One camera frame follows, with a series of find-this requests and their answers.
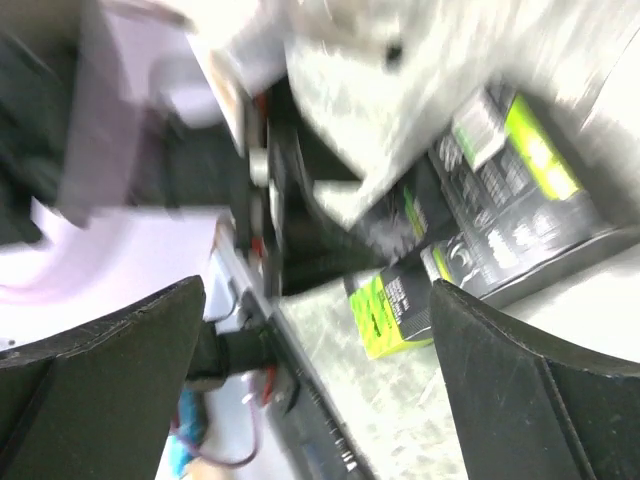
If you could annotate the black green razor box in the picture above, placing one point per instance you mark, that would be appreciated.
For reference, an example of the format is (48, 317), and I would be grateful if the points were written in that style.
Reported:
(500, 206)

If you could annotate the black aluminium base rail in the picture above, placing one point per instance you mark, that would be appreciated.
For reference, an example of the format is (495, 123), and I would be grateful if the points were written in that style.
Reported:
(305, 422)

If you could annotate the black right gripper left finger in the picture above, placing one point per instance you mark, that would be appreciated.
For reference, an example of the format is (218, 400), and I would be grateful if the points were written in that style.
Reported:
(96, 401)

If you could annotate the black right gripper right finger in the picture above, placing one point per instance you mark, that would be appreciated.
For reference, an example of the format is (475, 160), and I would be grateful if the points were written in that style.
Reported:
(529, 405)

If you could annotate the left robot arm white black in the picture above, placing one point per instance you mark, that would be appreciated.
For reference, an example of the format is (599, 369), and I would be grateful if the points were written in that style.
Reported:
(111, 109)

